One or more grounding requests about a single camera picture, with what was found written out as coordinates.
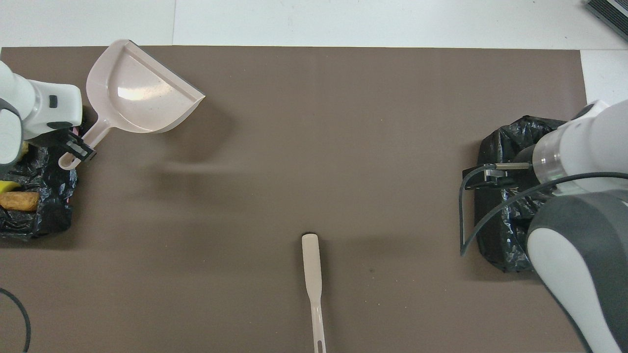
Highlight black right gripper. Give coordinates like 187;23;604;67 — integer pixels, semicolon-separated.
464;146;536;192

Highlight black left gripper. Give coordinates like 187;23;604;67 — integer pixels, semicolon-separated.
27;121;98;163

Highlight beige plastic dustpan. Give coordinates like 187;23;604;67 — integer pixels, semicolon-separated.
58;39;206;171

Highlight brown toy bread roll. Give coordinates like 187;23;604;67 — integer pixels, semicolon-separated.
0;191;40;212

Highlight beige hand brush black bristles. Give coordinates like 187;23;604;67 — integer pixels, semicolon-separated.
301;233;327;353

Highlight black bag lined bin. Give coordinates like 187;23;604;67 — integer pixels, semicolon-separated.
474;115;582;273

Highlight black bag bin pink spot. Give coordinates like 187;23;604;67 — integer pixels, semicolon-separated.
0;110;94;241

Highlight brown table mat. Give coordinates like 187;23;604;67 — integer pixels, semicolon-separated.
0;47;616;353

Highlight dark grey ribbed object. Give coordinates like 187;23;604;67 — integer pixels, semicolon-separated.
585;0;628;42

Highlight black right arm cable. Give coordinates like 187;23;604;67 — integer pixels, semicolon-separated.
459;163;628;257

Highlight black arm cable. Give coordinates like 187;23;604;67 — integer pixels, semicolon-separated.
0;288;32;353
459;163;628;257

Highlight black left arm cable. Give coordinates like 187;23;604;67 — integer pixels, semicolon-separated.
0;288;32;353

